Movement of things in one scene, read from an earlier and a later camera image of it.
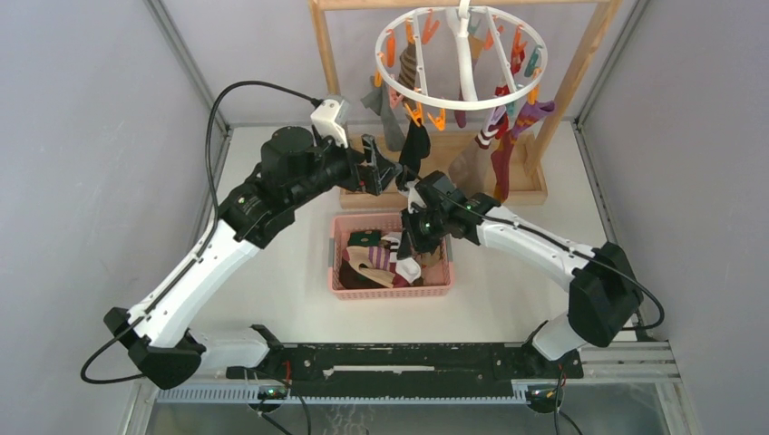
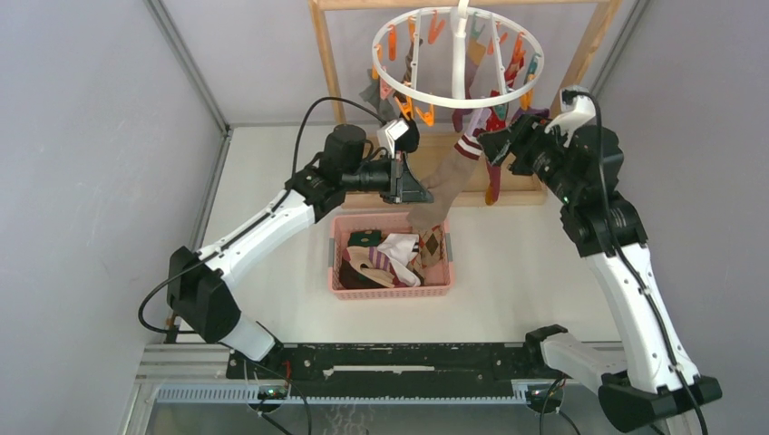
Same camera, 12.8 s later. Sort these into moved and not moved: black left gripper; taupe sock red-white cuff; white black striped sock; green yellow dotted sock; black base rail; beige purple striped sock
Moved: taupe sock red-white cuff; white black striped sock; black left gripper
Not moved: black base rail; beige purple striped sock; green yellow dotted sock
